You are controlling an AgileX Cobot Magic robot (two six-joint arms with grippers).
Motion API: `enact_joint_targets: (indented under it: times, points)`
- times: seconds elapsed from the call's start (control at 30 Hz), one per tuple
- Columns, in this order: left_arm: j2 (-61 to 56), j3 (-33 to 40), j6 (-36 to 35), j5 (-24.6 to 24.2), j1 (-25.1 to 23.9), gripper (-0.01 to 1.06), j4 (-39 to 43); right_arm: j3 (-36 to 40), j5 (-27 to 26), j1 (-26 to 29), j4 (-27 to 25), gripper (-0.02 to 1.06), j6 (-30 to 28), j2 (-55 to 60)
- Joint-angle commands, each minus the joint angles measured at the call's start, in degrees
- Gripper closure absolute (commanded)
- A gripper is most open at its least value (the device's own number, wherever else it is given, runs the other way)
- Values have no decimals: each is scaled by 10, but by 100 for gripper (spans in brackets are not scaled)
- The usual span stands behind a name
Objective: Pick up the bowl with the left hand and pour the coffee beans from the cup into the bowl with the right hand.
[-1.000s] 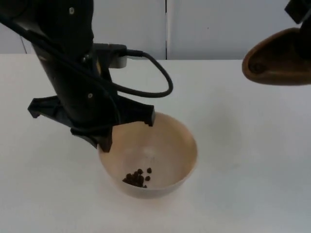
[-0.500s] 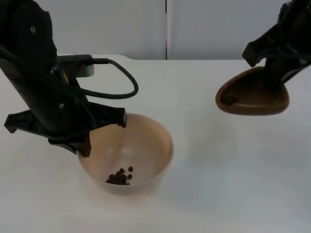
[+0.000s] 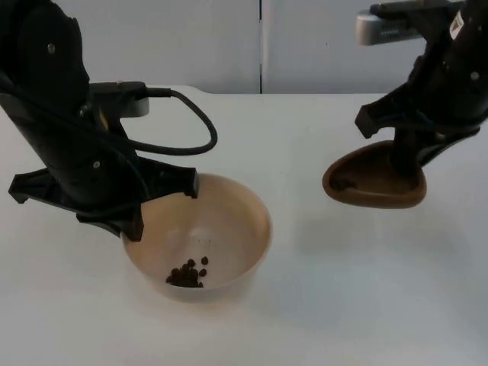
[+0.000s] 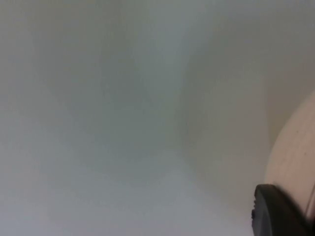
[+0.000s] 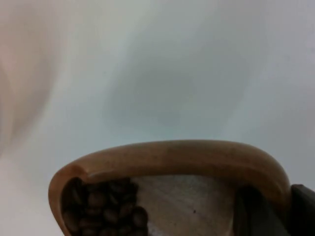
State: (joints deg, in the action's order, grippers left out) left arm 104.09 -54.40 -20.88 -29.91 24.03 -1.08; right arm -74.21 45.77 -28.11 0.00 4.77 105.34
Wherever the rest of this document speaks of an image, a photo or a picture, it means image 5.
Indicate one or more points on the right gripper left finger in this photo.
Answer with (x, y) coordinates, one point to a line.
(261, 216)

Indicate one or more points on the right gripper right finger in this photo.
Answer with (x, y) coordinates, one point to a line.
(304, 211)

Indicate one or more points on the pale wooden bowl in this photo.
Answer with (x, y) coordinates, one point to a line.
(17, 73)

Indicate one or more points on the coffee beans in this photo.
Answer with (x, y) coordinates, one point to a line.
(105, 209)

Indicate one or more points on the dark wooden cup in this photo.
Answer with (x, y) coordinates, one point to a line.
(197, 155)

